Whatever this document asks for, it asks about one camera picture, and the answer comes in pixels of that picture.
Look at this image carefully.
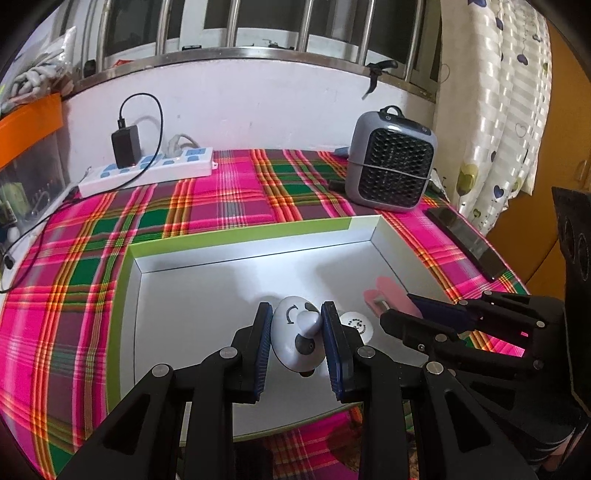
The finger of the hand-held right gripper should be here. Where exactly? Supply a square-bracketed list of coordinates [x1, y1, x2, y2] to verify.
[381, 308, 573, 411]
[409, 291, 566, 352]

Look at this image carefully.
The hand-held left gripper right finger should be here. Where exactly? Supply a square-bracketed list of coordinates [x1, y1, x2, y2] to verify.
[321, 301, 539, 480]

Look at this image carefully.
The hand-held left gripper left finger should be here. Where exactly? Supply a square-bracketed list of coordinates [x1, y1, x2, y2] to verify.
[60, 302, 273, 480]

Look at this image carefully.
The white round container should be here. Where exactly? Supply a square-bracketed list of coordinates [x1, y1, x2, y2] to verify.
[339, 311, 374, 344]

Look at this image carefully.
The white panda toy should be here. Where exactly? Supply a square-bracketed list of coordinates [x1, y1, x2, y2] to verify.
[270, 295, 324, 377]

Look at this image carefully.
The white box with green rim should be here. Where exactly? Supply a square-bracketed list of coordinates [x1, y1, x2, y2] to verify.
[105, 215, 462, 439]

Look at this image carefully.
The black phone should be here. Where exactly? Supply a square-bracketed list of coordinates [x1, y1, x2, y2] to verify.
[425, 208, 509, 282]

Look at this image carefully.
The wooden cabinet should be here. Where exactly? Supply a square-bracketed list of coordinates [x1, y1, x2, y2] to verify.
[489, 28, 591, 296]

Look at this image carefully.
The pink green plaid cloth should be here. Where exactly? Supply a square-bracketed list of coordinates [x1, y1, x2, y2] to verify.
[0, 148, 532, 480]

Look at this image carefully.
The grey portable heater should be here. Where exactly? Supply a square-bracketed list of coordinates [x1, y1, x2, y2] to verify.
[345, 106, 439, 213]

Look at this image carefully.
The person's dark striped clothing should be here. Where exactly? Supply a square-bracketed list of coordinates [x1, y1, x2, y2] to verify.
[522, 415, 583, 476]

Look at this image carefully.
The white heart-patterned curtain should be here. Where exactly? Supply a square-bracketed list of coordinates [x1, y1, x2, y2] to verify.
[438, 0, 555, 241]

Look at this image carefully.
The white blue power strip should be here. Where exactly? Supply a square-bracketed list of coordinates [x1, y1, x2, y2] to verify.
[78, 147, 218, 197]

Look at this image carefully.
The black charger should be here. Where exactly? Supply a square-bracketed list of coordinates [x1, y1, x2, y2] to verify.
[112, 126, 143, 169]

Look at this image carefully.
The metal window grille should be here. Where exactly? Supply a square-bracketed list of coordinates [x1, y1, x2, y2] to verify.
[69, 0, 444, 102]

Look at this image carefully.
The clear storage box orange lid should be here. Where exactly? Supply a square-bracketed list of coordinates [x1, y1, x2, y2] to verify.
[0, 92, 70, 241]

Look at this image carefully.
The white plug with cable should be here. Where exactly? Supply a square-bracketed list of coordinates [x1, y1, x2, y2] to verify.
[166, 134, 199, 155]

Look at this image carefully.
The black strap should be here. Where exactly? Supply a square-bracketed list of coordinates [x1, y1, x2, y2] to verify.
[361, 60, 398, 99]

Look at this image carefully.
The black charger cable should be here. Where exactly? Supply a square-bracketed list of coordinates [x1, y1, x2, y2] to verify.
[0, 93, 164, 294]

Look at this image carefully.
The plastic bag of white cables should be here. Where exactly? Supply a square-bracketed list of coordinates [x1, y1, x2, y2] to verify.
[0, 25, 77, 112]

